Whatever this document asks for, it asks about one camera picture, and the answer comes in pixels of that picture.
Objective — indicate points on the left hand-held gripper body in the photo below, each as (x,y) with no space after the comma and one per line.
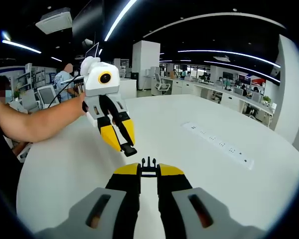
(94,84)

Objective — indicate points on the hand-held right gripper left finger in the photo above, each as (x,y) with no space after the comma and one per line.
(124,181)

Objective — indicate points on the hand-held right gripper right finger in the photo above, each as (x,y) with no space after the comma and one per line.
(172,184)

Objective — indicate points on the black plastic buckle socket part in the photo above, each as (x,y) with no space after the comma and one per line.
(129,149)

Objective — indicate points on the black plastic buckle pronged part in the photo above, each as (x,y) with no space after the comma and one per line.
(148,168)

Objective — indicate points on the white cabinet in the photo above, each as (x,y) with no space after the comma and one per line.
(128,87)

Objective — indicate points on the tilted computer monitor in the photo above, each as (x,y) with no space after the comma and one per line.
(92,51)

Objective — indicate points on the white shelving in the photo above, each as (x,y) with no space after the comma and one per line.
(37,77)

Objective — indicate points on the white table power strip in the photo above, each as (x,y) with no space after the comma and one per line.
(214,139)

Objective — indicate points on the black hanging panel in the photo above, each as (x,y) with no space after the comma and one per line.
(88,20)

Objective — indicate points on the long ceiling light strip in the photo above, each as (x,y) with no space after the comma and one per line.
(119,18)

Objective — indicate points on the white ceiling air conditioner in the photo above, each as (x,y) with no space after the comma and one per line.
(53,21)

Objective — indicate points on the row of white office desks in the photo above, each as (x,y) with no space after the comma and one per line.
(226,98)

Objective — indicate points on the curved ceiling light strip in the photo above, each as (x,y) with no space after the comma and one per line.
(229,55)
(241,69)

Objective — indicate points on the small desk plant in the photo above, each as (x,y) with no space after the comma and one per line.
(266,99)

